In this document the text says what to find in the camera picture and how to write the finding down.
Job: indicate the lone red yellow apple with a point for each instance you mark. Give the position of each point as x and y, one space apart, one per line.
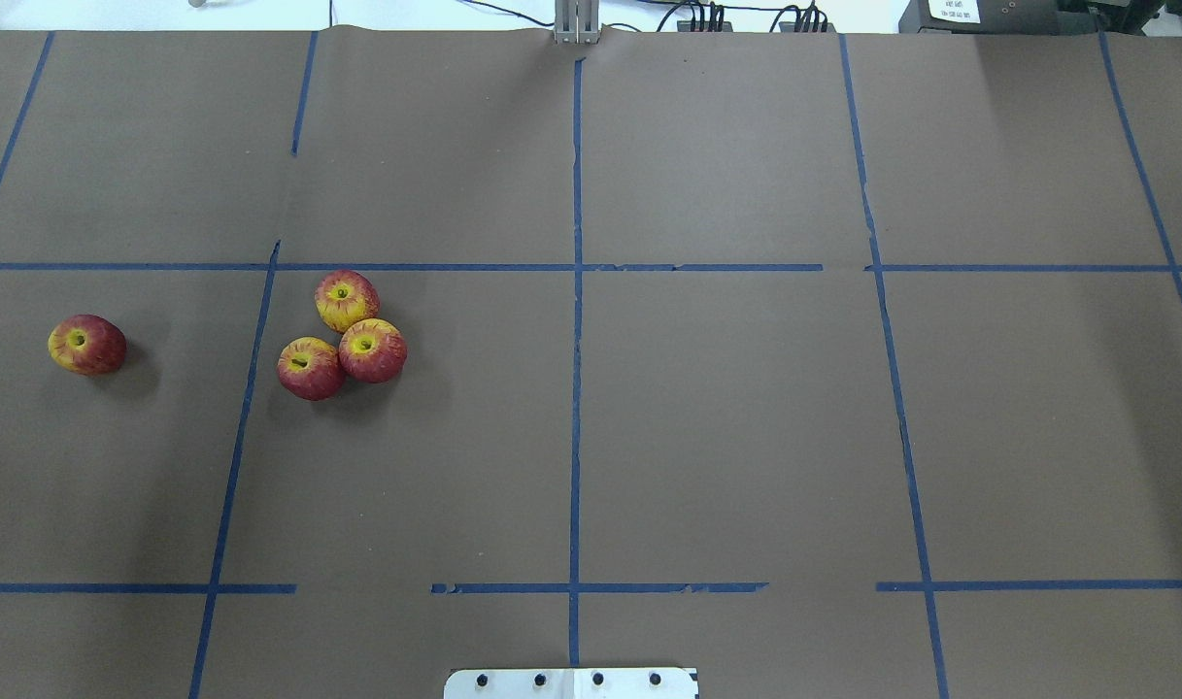
87 345

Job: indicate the right red yellow apple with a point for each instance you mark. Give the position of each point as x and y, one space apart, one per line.
372 351

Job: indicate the top red yellow apple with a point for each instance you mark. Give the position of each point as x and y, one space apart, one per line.
344 298

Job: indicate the brown paper table cover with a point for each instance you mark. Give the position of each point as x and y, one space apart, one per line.
835 366

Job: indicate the left red yellow apple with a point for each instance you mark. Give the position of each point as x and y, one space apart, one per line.
309 368

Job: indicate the grey device box with label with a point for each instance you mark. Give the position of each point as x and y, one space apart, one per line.
1033 18

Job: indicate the grey aluminium post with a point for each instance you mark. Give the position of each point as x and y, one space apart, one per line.
577 22

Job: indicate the white metal base plate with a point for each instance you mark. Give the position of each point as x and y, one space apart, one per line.
603 682

